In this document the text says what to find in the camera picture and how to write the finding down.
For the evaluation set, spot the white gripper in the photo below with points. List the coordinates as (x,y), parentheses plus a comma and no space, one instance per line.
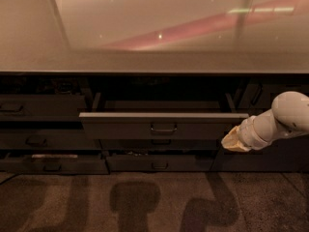
(245,135)

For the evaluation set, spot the glossy counter top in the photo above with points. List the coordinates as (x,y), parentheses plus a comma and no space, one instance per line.
(154,36)

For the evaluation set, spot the dark drawer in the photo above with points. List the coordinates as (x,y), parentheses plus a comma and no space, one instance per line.
(46,140)
(35,108)
(54,164)
(158,125)
(159,144)
(159,163)

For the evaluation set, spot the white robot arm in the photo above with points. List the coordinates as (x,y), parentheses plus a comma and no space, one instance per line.
(287,118)

